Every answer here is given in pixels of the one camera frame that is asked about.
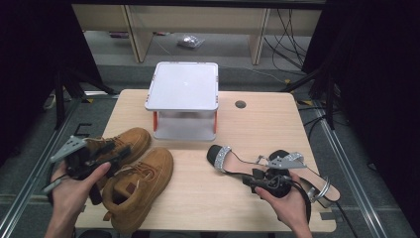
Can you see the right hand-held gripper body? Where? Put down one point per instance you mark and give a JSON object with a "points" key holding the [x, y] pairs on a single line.
{"points": [[279, 185]]}

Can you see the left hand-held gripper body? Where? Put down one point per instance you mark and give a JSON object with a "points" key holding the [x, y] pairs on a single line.
{"points": [[74, 148]]}

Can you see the tan suede boot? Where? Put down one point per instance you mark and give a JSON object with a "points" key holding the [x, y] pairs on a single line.
{"points": [[145, 185], [137, 140]]}

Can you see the white two-tier shoe rack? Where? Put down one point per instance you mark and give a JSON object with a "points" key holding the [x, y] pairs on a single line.
{"points": [[183, 87]]}

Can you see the person's right hand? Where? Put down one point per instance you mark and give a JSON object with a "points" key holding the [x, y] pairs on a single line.
{"points": [[287, 208]]}

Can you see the person's left hand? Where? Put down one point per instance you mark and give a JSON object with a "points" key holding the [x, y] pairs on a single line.
{"points": [[71, 198]]}

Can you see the black metal tripod stand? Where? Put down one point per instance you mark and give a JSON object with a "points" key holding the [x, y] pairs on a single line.
{"points": [[61, 99], [328, 99]]}

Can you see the black round table grommet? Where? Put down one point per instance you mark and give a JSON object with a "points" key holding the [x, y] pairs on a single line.
{"points": [[240, 104]]}

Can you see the black curtain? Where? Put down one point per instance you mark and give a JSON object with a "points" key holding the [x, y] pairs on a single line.
{"points": [[379, 82], [33, 66]]}

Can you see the clear plastic bag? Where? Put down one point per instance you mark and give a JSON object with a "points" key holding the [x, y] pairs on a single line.
{"points": [[190, 41]]}

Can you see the beige wooden shelf unit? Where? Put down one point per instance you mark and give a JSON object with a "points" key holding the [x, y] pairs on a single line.
{"points": [[198, 20]]}

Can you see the aluminium floor rail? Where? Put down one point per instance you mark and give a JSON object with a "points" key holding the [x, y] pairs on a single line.
{"points": [[36, 168], [350, 172]]}

